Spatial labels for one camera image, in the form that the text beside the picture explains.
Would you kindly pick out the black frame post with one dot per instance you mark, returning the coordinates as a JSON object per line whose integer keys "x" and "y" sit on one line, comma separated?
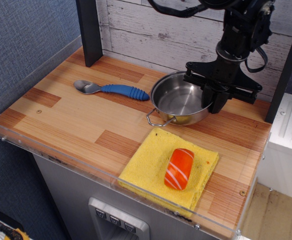
{"x": 280, "y": 89}
{"x": 90, "y": 31}

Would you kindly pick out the white ribbed side unit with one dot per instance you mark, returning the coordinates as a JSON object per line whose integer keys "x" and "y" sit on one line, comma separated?
{"x": 275, "y": 168}

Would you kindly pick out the black right frame post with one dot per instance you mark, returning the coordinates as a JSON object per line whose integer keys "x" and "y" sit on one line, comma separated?
{"x": 280, "y": 89}

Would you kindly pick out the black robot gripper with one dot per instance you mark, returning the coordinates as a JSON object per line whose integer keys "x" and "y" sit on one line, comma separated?
{"x": 222, "y": 79}

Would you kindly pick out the clear acrylic table guard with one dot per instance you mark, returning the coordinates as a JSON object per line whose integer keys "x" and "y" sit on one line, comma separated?
{"x": 81, "y": 143}

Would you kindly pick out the orange salmon sushi toy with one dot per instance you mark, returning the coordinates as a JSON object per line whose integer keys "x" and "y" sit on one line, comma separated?
{"x": 179, "y": 168}

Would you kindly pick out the yellow cloth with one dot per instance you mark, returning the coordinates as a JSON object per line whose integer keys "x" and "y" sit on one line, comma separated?
{"x": 144, "y": 174}

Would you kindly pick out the stainless steel pot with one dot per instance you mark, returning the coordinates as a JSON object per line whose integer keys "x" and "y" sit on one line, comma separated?
{"x": 176, "y": 101}

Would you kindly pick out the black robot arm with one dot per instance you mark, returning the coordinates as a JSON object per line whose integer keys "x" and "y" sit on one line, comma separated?
{"x": 246, "y": 27}

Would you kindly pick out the grey cabinet button panel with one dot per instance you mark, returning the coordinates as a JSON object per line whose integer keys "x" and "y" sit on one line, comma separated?
{"x": 112, "y": 223}

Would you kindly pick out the blue handled metal spoon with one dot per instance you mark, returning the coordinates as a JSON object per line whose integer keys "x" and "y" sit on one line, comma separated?
{"x": 87, "y": 87}

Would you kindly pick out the black left frame post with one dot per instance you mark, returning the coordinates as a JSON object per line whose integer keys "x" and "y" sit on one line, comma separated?
{"x": 90, "y": 31}

